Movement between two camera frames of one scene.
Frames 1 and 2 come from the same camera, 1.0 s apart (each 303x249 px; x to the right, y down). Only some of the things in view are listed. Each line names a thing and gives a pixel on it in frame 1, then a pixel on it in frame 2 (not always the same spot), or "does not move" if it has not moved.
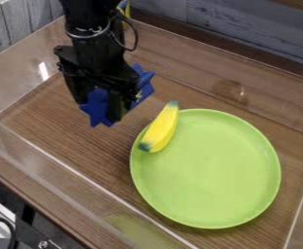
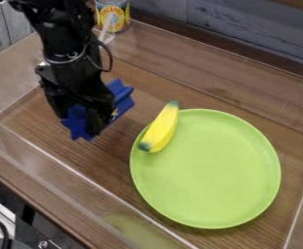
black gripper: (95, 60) → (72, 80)
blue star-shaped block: (99, 105) → (76, 122)
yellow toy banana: (160, 130) does not move
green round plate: (215, 174) does not move
